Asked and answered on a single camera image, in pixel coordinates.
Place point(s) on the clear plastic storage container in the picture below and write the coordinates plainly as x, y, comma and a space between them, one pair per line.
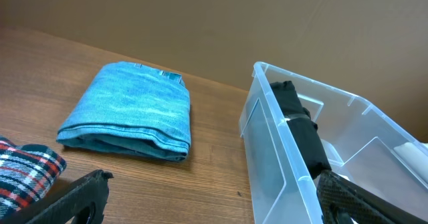
358, 139

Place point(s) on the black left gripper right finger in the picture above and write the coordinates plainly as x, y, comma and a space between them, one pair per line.
343, 202

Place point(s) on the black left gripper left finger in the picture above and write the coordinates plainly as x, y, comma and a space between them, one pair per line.
81, 202

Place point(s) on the black garment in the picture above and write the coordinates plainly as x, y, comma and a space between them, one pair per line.
303, 129

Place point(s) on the folded red plaid shirt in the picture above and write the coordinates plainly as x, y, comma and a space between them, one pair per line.
28, 172

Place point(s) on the folded blue denim jeans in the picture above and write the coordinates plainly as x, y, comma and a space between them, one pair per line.
132, 109

